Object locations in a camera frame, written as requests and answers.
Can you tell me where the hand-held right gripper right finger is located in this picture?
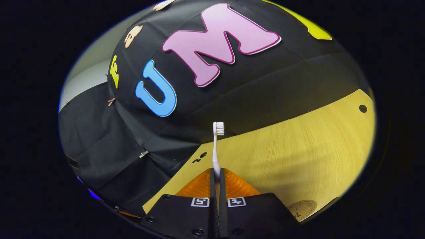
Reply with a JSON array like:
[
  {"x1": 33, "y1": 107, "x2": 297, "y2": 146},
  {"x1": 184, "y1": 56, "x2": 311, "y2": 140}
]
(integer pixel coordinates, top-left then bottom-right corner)
[{"x1": 219, "y1": 168, "x2": 301, "y2": 239}]

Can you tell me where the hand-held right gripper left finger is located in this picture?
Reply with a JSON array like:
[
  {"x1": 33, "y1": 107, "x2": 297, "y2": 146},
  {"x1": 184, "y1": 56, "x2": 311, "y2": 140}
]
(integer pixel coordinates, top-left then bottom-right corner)
[{"x1": 139, "y1": 168, "x2": 218, "y2": 239}]

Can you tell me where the white toothbrush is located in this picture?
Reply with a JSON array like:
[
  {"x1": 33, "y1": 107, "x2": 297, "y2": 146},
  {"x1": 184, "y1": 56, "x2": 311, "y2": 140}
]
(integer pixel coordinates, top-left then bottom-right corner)
[{"x1": 212, "y1": 121, "x2": 225, "y2": 182}]

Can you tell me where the round brown coaster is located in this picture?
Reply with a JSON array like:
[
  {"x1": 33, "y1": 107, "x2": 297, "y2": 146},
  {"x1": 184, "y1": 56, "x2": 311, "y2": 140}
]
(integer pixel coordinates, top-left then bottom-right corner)
[{"x1": 287, "y1": 200, "x2": 318, "y2": 222}]

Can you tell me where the wooden desktop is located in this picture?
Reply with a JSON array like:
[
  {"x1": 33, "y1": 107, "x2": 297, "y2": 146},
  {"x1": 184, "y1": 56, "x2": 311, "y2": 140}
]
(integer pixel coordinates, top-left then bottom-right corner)
[{"x1": 143, "y1": 89, "x2": 376, "y2": 223}]

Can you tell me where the black backdrop cloth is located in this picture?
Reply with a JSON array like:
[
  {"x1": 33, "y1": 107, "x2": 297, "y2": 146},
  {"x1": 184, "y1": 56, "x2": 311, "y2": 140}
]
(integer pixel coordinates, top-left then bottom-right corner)
[{"x1": 59, "y1": 0, "x2": 371, "y2": 216}]

